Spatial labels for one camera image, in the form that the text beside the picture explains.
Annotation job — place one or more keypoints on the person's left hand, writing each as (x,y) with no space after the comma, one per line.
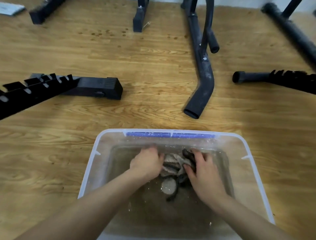
(146,164)

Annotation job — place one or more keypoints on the person's right hand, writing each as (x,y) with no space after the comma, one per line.
(206,179)

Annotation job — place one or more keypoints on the person's right thumb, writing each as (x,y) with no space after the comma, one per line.
(189,171)

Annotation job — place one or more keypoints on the person's left thumb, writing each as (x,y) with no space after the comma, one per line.
(161,158)

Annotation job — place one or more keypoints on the grey and black wet cloth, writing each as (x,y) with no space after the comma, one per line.
(174,164)

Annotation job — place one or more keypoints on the person's left forearm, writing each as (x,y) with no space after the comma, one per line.
(98,205)

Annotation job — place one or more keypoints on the person's right forearm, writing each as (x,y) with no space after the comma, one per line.
(244,222)

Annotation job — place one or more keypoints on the blue tub latch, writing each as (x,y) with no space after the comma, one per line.
(160,134)

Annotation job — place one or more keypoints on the clear plastic tub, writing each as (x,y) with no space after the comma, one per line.
(249,173)

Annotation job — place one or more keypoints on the black curved tube leg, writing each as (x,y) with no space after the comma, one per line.
(203,81)

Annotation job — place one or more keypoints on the black rectangular base foot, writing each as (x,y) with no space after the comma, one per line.
(98,86)

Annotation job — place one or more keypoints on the black short stand foot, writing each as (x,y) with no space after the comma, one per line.
(139,19)

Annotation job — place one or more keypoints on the black long round tube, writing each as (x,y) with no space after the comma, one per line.
(293,32)

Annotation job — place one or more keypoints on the black upright pole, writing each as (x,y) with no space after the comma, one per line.
(291,8)

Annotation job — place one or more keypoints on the white flat object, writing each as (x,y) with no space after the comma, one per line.
(11,8)

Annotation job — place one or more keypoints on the black tube with notched rail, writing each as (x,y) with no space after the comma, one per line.
(284,79)

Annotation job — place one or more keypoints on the black notched rail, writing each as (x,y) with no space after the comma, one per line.
(29,95)

